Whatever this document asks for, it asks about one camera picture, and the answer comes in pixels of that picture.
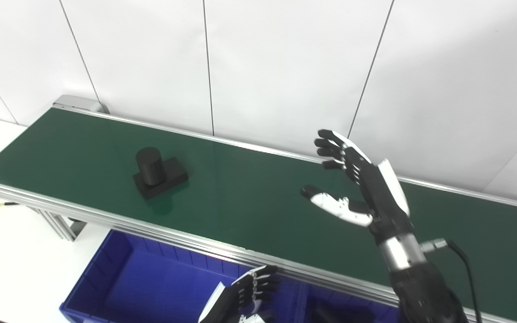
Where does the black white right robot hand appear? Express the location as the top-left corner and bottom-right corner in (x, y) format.
(301, 129), (414, 245)

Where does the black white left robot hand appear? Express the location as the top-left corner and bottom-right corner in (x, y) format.
(198, 265), (282, 323)

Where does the black cylinder-on-base part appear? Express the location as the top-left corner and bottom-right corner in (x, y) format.
(315, 304), (373, 323)
(133, 147), (189, 200)

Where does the blue plastic bin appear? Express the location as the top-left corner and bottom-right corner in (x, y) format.
(301, 285), (403, 323)
(60, 230), (308, 323)

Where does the aluminium conveyor support leg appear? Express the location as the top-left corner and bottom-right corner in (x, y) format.
(30, 207), (87, 242)

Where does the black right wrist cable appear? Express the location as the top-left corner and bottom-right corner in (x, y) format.
(420, 239), (483, 323)

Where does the green conveyor belt aluminium frame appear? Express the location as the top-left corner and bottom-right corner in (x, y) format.
(0, 95), (517, 323)

